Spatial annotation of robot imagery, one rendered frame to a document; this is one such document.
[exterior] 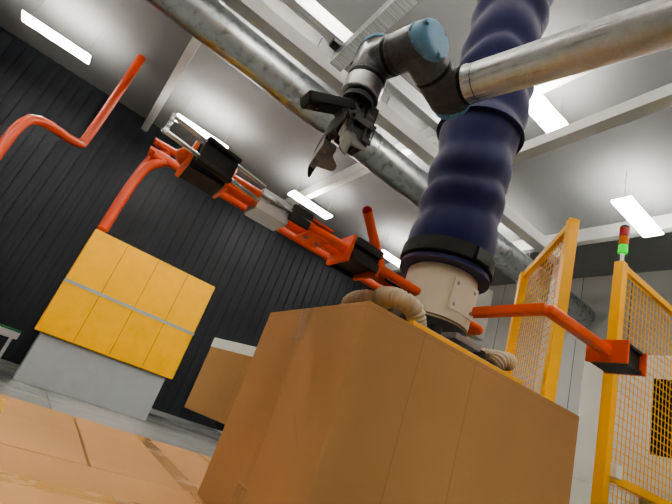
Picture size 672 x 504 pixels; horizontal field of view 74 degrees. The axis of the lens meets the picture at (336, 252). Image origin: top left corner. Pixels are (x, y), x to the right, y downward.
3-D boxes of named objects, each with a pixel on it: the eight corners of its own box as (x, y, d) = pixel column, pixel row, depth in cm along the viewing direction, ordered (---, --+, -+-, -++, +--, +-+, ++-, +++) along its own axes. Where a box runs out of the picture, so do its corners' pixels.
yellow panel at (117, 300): (141, 414, 799) (200, 290, 890) (152, 423, 725) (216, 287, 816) (6, 371, 699) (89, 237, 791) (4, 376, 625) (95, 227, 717)
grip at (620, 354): (604, 373, 101) (606, 352, 103) (646, 376, 94) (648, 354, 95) (584, 360, 97) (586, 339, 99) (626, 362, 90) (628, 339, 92)
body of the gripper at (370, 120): (369, 147, 95) (385, 105, 99) (338, 124, 91) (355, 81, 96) (350, 159, 101) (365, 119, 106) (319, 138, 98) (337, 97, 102)
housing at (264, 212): (272, 232, 89) (280, 213, 91) (287, 225, 83) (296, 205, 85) (242, 215, 86) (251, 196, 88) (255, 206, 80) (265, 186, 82)
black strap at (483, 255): (441, 294, 123) (444, 281, 124) (514, 286, 104) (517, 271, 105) (381, 256, 113) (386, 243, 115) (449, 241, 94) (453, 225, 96)
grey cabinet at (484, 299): (476, 340, 249) (486, 292, 260) (484, 340, 245) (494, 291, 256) (452, 326, 241) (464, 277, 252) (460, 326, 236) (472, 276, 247)
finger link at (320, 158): (325, 187, 101) (348, 153, 99) (303, 174, 98) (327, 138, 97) (322, 184, 103) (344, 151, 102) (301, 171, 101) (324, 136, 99)
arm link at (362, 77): (360, 62, 97) (337, 83, 105) (354, 78, 95) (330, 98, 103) (391, 87, 100) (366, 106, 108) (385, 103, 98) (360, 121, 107)
